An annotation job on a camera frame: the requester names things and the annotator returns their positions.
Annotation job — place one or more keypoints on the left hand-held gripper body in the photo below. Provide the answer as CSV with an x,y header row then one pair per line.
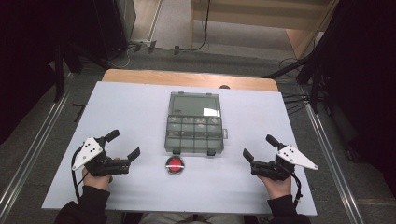
x,y
93,161

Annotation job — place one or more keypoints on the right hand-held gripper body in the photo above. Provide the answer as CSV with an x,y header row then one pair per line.
x,y
280,166

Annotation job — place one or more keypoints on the person's left hand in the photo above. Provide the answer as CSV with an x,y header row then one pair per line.
x,y
96,182

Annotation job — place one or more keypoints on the person's right hand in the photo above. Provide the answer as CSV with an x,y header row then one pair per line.
x,y
278,188

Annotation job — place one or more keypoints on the black hex key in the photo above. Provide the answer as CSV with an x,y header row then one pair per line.
x,y
79,112

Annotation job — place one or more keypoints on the red round button object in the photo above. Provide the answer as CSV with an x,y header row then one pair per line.
x,y
175,165

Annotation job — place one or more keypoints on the clear plastic compartment box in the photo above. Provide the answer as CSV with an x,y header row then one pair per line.
x,y
194,124

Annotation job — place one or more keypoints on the black tripod stand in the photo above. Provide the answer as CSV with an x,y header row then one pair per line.
x,y
289,67

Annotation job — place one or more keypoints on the black metal stand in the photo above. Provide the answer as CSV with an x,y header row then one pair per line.
x,y
59,77

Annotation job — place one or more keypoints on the wooden table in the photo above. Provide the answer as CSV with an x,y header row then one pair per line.
x,y
186,78

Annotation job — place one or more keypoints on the black curtain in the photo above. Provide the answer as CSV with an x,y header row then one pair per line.
x,y
361,77
28,46

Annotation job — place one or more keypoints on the light wooden furniture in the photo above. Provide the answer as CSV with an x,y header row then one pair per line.
x,y
264,15

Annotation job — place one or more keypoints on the aluminium floor rail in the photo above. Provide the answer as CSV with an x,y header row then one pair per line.
x,y
334,165
34,146

